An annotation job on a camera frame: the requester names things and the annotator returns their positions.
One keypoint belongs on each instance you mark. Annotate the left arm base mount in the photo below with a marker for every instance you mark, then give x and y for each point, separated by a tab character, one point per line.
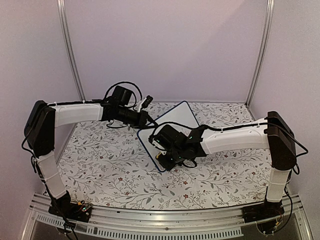
78	211

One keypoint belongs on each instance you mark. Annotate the small blue-framed whiteboard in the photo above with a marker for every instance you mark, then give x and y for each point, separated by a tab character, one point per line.
181	114

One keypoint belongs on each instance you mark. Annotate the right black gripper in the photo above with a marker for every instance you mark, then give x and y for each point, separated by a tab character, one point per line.
167	165

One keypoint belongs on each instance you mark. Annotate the left aluminium frame post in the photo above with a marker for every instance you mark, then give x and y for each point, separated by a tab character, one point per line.
69	48

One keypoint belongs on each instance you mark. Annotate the front aluminium rail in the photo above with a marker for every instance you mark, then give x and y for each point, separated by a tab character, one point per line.
194	224

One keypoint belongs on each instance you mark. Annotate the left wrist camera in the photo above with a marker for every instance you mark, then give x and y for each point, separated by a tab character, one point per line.
143	104

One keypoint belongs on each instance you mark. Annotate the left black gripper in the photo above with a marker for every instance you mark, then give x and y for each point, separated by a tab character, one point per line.
144	117

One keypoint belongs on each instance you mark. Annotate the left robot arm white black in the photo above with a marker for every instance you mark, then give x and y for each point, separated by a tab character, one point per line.
40	136

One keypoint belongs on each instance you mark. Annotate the right aluminium frame post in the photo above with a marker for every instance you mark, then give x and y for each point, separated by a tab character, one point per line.
270	4

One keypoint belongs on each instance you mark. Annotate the aluminium frame post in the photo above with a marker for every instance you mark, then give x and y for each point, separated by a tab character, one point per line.
69	48
270	4

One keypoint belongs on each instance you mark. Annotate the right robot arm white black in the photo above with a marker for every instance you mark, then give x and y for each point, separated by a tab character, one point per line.
269	133

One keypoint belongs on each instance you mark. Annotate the floral patterned table mat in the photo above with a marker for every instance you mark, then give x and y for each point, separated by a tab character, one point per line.
109	166

